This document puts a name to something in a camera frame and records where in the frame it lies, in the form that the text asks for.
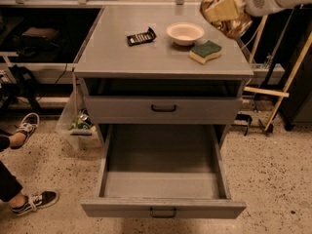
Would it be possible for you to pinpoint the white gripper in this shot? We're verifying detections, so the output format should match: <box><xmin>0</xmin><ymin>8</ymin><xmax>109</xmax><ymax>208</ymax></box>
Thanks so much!
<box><xmin>204</xmin><ymin>0</ymin><xmax>277</xmax><ymax>22</ymax></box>

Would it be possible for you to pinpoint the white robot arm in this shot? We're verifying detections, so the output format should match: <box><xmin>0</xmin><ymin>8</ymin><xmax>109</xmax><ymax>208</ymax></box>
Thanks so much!
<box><xmin>201</xmin><ymin>0</ymin><xmax>312</xmax><ymax>22</ymax></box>

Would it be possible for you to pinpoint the grey drawer cabinet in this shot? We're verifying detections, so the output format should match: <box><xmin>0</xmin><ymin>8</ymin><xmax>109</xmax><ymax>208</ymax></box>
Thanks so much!
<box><xmin>73</xmin><ymin>5</ymin><xmax>254</xmax><ymax>148</ymax></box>

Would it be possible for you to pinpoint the closed grey top drawer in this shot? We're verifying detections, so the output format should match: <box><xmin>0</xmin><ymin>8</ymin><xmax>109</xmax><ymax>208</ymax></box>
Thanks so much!
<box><xmin>84</xmin><ymin>96</ymin><xmax>242</xmax><ymax>125</ymax></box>

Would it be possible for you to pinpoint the open grey middle drawer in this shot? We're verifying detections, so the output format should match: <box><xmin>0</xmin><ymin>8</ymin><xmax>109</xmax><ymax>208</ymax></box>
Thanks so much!
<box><xmin>81</xmin><ymin>125</ymin><xmax>246</xmax><ymax>218</ymax></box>

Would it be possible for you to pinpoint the white bowl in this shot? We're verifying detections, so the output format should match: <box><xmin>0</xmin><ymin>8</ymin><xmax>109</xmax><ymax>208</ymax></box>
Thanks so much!
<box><xmin>167</xmin><ymin>22</ymin><xmax>205</xmax><ymax>46</ymax></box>

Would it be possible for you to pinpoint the green yellow sponge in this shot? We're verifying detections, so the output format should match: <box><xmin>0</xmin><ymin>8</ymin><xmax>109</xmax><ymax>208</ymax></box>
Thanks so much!
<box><xmin>189</xmin><ymin>41</ymin><xmax>222</xmax><ymax>64</ymax></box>

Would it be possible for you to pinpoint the clear plastic bin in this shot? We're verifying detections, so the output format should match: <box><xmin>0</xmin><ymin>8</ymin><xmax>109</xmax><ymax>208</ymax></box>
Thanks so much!
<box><xmin>56</xmin><ymin>92</ymin><xmax>100</xmax><ymax>150</ymax></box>

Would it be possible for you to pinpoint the upper black white sneaker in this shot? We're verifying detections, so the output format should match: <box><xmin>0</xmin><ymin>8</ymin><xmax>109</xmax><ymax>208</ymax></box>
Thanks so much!
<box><xmin>9</xmin><ymin>113</ymin><xmax>40</xmax><ymax>149</ymax></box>

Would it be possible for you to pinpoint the black white sneaker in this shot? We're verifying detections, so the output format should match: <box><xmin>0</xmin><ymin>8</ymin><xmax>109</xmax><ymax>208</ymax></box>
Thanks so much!
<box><xmin>9</xmin><ymin>191</ymin><xmax>59</xmax><ymax>215</ymax></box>
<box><xmin>9</xmin><ymin>113</ymin><xmax>40</xmax><ymax>149</ymax></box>

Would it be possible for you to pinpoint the lower black white sneaker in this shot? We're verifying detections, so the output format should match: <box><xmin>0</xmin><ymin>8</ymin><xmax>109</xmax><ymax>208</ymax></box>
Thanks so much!
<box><xmin>9</xmin><ymin>191</ymin><xmax>59</xmax><ymax>215</ymax></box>

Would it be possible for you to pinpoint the person's black trouser leg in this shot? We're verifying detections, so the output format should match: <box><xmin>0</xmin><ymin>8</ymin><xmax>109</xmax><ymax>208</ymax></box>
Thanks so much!
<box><xmin>0</xmin><ymin>136</ymin><xmax>22</xmax><ymax>202</ymax></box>

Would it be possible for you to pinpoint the wooden easel frame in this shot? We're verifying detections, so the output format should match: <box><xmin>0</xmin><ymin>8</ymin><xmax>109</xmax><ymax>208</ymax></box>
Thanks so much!
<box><xmin>245</xmin><ymin>13</ymin><xmax>312</xmax><ymax>134</ymax></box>

